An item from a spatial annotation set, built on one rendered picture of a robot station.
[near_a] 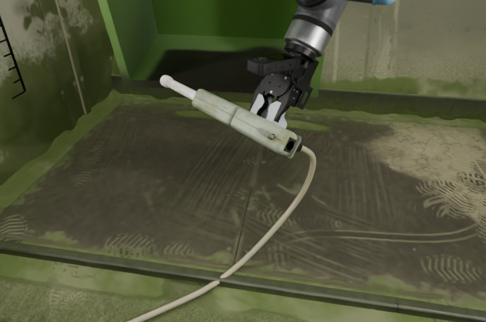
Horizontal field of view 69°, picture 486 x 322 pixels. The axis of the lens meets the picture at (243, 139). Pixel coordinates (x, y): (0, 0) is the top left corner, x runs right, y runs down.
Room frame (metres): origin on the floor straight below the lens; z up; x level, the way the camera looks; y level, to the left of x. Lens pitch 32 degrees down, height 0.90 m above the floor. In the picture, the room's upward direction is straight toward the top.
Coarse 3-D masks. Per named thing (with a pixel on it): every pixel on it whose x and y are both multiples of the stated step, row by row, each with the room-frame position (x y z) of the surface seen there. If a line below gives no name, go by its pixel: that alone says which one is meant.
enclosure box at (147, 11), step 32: (128, 0) 1.15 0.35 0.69; (160, 0) 1.34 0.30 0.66; (192, 0) 1.32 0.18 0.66; (224, 0) 1.30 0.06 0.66; (256, 0) 1.29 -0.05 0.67; (288, 0) 1.27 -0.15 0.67; (128, 32) 1.12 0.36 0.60; (160, 32) 1.37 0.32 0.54; (192, 32) 1.35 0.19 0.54; (224, 32) 1.33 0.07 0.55; (256, 32) 1.31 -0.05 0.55; (128, 64) 1.08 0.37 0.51; (160, 64) 1.15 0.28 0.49; (192, 64) 1.14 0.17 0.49; (224, 64) 1.14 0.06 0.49; (320, 64) 0.93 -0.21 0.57
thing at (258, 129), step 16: (160, 80) 0.91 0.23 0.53; (192, 96) 0.79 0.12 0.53; (208, 96) 0.74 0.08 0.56; (208, 112) 0.71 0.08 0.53; (224, 112) 0.68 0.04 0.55; (240, 112) 0.65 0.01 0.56; (240, 128) 0.62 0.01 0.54; (256, 128) 0.60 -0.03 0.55; (272, 128) 0.57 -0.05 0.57; (272, 144) 0.55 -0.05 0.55
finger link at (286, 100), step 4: (288, 92) 0.66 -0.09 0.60; (292, 92) 0.66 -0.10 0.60; (280, 96) 0.67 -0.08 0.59; (284, 96) 0.66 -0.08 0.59; (288, 96) 0.65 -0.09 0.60; (280, 100) 0.66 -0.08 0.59; (284, 100) 0.65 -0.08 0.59; (288, 100) 0.65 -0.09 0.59; (284, 104) 0.65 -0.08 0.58; (288, 104) 0.65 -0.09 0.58; (280, 108) 0.65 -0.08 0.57; (284, 108) 0.64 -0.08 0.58; (288, 108) 0.65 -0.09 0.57; (280, 112) 0.64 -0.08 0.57; (284, 112) 0.64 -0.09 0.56; (276, 116) 0.64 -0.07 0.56; (280, 116) 0.65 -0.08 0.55; (276, 120) 0.64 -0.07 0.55
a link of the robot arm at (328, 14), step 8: (328, 0) 0.72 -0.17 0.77; (336, 0) 0.74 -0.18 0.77; (344, 0) 0.76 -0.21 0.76; (304, 8) 0.74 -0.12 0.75; (312, 8) 0.73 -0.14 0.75; (320, 8) 0.73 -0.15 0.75; (328, 8) 0.73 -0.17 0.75; (336, 8) 0.74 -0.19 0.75; (344, 8) 0.77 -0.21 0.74; (296, 16) 0.76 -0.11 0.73; (304, 16) 0.74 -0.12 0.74; (312, 16) 0.73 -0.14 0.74; (320, 16) 0.73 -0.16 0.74; (328, 16) 0.73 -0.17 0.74; (336, 16) 0.74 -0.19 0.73; (320, 24) 0.72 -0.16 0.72; (328, 24) 0.73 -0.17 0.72; (336, 24) 0.75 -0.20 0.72; (328, 32) 0.73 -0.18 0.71
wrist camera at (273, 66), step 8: (264, 56) 0.70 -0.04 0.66; (272, 56) 0.70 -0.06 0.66; (280, 56) 0.71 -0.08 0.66; (288, 56) 0.71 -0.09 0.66; (296, 56) 0.71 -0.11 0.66; (248, 64) 0.66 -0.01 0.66; (256, 64) 0.65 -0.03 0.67; (264, 64) 0.64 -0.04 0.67; (272, 64) 0.66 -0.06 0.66; (280, 64) 0.67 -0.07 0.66; (288, 64) 0.68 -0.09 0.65; (296, 64) 0.70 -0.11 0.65; (256, 72) 0.64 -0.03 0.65; (264, 72) 0.64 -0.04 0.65; (272, 72) 0.66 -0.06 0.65
